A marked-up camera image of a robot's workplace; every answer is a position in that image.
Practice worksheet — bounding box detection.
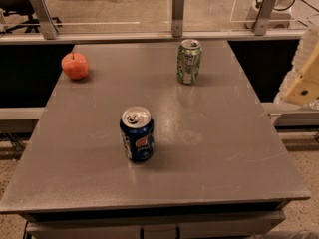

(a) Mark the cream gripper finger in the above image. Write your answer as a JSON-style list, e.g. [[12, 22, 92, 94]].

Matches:
[[274, 26, 319, 106]]

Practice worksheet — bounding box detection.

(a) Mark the blue pepsi can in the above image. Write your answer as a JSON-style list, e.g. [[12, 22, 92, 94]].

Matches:
[[120, 107, 154, 162]]

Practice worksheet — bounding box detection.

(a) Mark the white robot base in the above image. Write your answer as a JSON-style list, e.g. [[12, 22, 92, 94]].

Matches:
[[245, 0, 295, 29]]

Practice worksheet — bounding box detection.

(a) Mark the green soda can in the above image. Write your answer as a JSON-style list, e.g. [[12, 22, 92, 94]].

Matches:
[[177, 39, 202, 85]]

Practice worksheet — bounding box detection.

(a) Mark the red apple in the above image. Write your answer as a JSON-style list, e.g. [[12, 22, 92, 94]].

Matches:
[[61, 52, 90, 80]]

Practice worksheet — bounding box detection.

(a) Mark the black office chair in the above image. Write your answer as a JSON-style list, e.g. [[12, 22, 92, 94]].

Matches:
[[0, 0, 63, 34]]

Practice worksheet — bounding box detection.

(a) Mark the black cable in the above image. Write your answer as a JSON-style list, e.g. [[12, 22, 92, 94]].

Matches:
[[272, 0, 319, 14]]

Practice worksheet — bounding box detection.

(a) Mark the right metal bracket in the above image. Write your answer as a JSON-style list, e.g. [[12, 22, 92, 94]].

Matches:
[[252, 0, 277, 36]]

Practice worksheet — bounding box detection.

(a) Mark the metal bracket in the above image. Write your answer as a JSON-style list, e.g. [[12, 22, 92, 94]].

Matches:
[[171, 0, 184, 38], [252, 0, 277, 36], [30, 0, 58, 40]]

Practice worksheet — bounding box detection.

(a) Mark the middle metal bracket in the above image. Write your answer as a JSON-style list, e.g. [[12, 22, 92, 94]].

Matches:
[[171, 0, 184, 38]]

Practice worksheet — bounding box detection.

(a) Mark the left metal bracket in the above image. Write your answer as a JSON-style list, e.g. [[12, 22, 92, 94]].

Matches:
[[30, 0, 58, 40]]

